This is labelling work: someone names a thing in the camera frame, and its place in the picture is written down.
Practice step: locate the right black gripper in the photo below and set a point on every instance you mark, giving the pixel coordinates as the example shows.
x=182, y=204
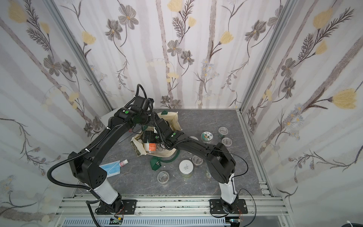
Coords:
x=149, y=136

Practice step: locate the white lid seed jar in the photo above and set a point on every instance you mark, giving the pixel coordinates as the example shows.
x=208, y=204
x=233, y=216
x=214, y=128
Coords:
x=186, y=168

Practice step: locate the large strawberry label jar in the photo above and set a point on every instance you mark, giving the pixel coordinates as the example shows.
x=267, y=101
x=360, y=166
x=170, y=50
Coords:
x=207, y=137

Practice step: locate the clear lid green seed cup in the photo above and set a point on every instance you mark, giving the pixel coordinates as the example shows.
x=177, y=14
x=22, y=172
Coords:
x=222, y=132

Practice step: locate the orange sunflower seed cup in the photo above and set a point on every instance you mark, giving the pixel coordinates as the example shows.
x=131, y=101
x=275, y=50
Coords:
x=227, y=142

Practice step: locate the red label seed jar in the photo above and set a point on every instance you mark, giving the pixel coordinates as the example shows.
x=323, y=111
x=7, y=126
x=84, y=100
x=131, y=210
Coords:
x=150, y=147

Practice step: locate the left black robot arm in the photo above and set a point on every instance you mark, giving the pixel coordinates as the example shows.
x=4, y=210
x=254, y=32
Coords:
x=85, y=165

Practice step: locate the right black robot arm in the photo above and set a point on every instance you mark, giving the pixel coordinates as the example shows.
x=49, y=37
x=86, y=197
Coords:
x=220, y=163

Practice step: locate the blue face mask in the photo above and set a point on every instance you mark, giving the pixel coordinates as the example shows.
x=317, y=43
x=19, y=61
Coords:
x=112, y=169

